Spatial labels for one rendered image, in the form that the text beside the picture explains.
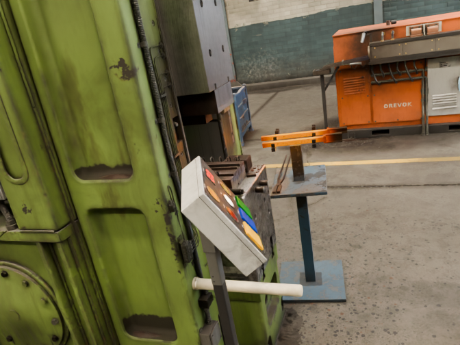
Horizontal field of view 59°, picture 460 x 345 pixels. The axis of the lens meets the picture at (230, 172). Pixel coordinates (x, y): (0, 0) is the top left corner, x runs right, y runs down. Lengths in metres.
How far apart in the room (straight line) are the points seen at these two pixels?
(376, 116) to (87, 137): 4.11
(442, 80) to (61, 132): 4.35
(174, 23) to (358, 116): 3.92
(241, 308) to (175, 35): 1.27
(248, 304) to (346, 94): 3.64
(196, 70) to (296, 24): 7.76
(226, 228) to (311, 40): 8.30
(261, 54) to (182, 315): 8.15
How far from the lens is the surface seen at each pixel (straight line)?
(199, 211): 1.08
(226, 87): 1.76
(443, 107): 5.28
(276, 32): 9.38
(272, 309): 2.28
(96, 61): 1.55
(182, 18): 1.58
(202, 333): 1.84
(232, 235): 1.12
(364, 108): 5.24
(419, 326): 2.42
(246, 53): 9.59
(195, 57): 1.58
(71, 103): 1.65
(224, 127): 2.08
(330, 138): 2.13
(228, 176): 1.76
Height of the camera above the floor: 1.60
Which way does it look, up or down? 20 degrees down
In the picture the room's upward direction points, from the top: 10 degrees counter-clockwise
